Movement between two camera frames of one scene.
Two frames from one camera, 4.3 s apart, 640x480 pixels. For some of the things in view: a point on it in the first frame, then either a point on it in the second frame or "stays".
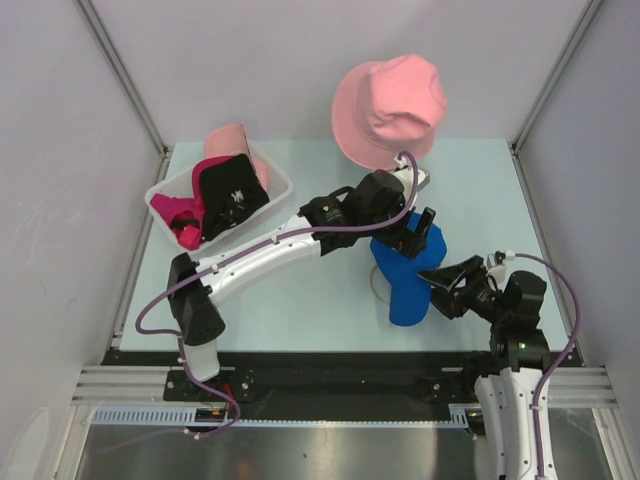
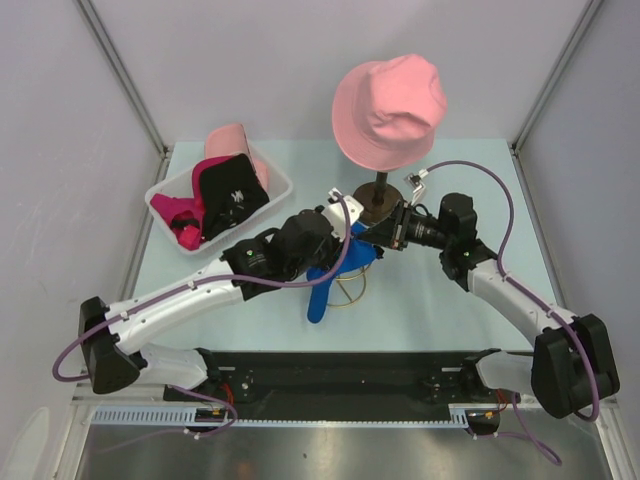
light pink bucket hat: [389, 107] stays
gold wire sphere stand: [374, 287] to [350, 277]
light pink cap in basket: [230, 139] stays
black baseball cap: [229, 192] stays
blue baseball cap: [410, 294] to [357, 255]
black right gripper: [451, 300] to [393, 232]
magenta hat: [185, 217] stays
